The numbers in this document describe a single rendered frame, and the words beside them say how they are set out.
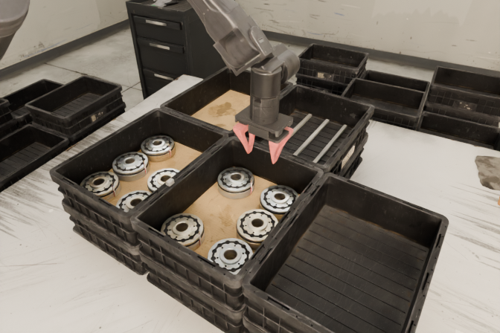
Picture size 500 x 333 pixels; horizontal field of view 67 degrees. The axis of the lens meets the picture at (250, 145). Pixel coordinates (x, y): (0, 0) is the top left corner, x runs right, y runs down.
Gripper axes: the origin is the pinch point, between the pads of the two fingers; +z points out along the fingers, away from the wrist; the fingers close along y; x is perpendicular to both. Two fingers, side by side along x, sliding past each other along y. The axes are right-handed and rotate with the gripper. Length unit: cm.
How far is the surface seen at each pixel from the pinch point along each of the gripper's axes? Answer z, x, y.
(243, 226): 20.9, 2.8, 2.5
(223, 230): 23.9, 4.6, 7.3
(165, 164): 23.7, -6.9, 37.8
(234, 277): 14.2, 20.1, -6.9
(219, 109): 23, -42, 44
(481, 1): 30, -331, -15
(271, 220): 20.6, -2.5, -2.3
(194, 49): 39, -119, 122
